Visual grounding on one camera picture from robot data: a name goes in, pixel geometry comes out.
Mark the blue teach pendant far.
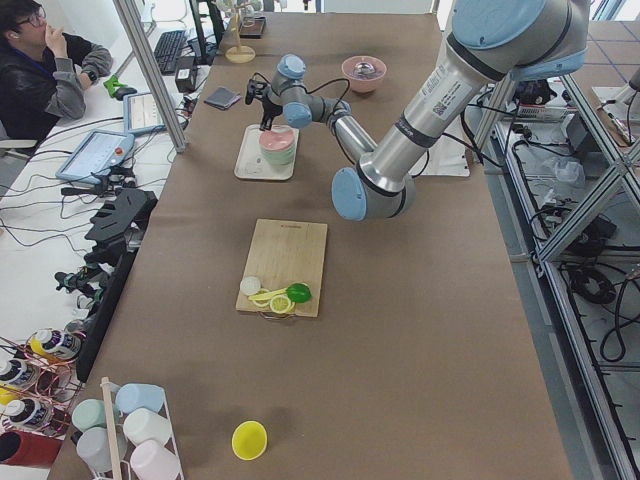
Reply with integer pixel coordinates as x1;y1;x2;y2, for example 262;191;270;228
122;92;165;136

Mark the aluminium frame post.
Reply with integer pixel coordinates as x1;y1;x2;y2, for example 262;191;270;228
113;0;187;154

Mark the blue teach pendant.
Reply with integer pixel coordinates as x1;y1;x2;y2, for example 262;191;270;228
122;92;165;136
55;129;135;184

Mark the blue teach pendant near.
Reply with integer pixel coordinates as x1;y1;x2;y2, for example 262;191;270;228
55;129;135;184

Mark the cream rabbit tray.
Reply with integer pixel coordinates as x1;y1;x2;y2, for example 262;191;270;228
234;124;299;181

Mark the green lime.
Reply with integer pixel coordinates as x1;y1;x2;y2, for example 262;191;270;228
286;283;312;303

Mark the grey folded cloth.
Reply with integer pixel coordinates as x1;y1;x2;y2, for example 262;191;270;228
204;87;241;110

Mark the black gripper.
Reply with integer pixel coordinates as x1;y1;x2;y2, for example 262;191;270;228
244;76;283;131

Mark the lemon half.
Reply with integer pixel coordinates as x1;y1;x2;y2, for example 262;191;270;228
269;294;296;315

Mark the yellow cup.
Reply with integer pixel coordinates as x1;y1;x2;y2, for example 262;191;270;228
231;420;268;461

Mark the white steamed bun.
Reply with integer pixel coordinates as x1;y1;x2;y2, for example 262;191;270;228
239;276;262;297

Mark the black keyboard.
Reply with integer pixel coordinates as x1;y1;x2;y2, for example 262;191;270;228
153;30;187;75

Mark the metal ice scoop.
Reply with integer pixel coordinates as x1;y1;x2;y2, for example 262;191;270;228
351;58;380;80

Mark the small pink bowl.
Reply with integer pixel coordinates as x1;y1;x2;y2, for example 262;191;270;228
259;125;295;152

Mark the bamboo cutting board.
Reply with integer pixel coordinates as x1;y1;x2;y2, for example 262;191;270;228
243;219;328;318

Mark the pink bowl with ice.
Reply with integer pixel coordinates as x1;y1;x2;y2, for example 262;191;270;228
341;55;387;94

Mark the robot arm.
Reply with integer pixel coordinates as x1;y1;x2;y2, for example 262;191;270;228
260;1;590;221

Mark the seated person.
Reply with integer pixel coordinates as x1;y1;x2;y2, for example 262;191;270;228
1;1;113;141

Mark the green bowl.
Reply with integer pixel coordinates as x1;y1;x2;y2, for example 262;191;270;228
260;145;296;166

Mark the cup rack with cups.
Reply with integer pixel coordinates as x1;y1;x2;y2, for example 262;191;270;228
72;377;185;479

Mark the wooden mug tree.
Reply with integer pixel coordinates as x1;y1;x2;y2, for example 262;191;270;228
216;0;262;64

